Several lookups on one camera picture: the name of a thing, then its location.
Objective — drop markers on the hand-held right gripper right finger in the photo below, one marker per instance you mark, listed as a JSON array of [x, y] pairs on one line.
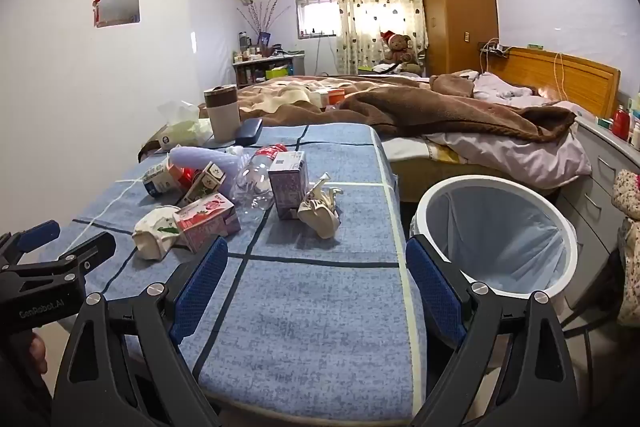
[[432, 287]]

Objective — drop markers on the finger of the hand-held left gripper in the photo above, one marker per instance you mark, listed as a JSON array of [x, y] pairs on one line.
[[37, 233], [75, 257]]

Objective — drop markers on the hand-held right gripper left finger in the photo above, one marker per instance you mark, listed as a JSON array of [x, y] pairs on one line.
[[200, 287]]

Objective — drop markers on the pink milk carton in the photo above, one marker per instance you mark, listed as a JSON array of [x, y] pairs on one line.
[[207, 217]]

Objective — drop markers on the white trash bin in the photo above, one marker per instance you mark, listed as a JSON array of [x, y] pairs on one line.
[[500, 237]]

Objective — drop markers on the clear plastic bottle red label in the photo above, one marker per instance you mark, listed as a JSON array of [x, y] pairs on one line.
[[255, 182]]

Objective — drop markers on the lavender foam net sleeve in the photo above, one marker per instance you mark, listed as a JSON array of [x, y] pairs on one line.
[[200, 155]]

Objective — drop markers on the purple drink carton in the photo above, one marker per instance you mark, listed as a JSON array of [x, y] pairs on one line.
[[287, 182]]

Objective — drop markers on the person's left hand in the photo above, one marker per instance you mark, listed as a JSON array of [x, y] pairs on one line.
[[37, 352]]

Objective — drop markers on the green white small carton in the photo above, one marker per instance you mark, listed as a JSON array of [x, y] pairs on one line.
[[202, 184]]

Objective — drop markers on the bed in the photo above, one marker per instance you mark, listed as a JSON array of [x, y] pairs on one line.
[[450, 179]]

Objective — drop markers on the blue checked tablecloth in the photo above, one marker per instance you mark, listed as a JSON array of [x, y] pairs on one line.
[[310, 307]]

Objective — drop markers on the white crumpled tissue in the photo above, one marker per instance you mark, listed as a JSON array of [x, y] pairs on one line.
[[235, 150]]

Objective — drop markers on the pale pink duvet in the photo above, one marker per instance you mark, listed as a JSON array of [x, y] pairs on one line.
[[510, 147]]

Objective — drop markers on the soft tissue pack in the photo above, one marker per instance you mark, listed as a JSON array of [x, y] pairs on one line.
[[182, 127]]

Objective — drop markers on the brown lid tumbler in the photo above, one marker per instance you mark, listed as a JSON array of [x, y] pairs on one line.
[[223, 112]]

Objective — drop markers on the brown fleece blanket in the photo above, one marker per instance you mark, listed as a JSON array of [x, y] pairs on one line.
[[400, 107]]

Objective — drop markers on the grey dresser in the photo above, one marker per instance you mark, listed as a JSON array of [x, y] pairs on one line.
[[595, 187]]

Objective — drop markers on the orange white box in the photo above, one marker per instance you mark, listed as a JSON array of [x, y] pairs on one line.
[[334, 98]]

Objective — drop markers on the floral cloth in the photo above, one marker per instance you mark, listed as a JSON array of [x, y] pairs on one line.
[[629, 197]]

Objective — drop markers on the green tissue box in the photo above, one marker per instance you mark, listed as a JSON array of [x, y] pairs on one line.
[[277, 72]]

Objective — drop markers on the cluttered side desk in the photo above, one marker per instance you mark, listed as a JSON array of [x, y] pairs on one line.
[[267, 67]]

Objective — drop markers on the brown teddy bear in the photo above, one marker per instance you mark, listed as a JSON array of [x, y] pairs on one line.
[[398, 49]]

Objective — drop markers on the wooden bed headboard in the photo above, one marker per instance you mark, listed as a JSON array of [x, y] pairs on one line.
[[565, 82]]

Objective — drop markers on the white power strip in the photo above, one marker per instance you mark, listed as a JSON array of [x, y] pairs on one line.
[[495, 49]]

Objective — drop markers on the dark flask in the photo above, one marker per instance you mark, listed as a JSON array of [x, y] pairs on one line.
[[243, 41]]

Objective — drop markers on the white bottle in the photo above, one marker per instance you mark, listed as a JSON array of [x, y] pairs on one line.
[[636, 127]]

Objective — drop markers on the vase of dry branches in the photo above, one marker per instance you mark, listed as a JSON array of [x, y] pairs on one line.
[[262, 17]]

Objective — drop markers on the patterned curtain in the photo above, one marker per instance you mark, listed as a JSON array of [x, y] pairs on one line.
[[377, 12]]

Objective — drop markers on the wooden wardrobe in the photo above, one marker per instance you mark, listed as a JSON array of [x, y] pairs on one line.
[[457, 2]]

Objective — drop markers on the small window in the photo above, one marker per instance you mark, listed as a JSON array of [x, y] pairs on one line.
[[316, 17]]

